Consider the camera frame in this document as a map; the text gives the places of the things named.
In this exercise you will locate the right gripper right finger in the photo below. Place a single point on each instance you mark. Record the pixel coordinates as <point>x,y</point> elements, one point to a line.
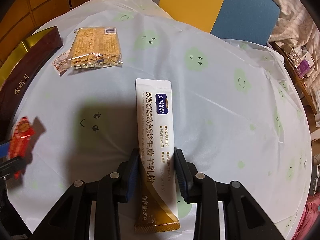
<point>196,187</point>

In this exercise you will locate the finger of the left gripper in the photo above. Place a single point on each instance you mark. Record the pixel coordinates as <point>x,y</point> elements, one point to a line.
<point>4,149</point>
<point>12,168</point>

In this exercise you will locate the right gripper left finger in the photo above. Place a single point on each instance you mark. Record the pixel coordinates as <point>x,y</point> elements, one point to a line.
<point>114,188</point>

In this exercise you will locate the red snack packet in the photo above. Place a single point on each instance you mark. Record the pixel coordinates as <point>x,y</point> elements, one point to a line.
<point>21,136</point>

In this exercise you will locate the white gold milk powder sachet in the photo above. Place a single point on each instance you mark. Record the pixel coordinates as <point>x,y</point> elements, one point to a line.
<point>159,211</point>

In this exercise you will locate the small white pink snack packet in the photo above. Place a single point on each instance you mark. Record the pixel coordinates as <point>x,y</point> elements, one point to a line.
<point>61,63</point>

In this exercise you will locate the clear pack crispy rice cake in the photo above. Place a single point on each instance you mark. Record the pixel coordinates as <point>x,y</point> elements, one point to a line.
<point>95,47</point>

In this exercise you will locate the light blue smiley tablecloth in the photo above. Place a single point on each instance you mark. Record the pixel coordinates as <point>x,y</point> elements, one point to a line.
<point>232,117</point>

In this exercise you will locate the dark red gold gift box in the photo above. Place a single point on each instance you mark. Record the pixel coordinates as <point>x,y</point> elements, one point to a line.
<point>18,81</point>

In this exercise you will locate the pink cloth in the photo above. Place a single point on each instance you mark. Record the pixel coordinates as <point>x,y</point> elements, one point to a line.
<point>309,216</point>

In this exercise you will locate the wooden side table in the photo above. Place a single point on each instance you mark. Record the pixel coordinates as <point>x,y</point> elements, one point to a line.
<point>295,78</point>

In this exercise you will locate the purple white small box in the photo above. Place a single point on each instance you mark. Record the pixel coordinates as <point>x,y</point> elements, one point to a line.
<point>304,67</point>

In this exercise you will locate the yellow blue chair cushion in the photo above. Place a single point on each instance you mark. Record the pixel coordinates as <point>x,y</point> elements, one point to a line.
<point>244,20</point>

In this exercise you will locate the beige patterned bedding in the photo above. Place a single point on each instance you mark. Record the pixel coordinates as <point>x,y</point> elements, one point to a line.
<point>295,26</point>

